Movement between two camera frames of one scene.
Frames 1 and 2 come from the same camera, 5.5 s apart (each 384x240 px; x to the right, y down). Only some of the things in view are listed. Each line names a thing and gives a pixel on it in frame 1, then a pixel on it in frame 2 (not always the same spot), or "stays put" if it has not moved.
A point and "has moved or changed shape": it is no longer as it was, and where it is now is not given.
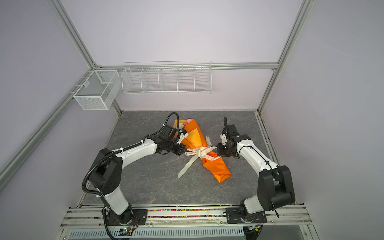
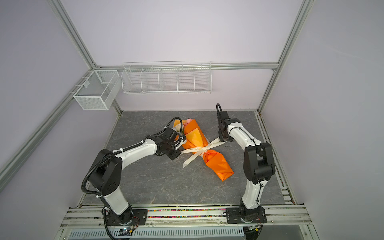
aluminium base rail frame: x=294 y=216 stays put
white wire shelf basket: x=167 y=77 stays put
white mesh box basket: x=97 y=91 stays put
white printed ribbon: x=200 y=153 has moved or changed shape
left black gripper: x=180 y=151 stays put
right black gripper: x=221 y=152 to x=222 y=138
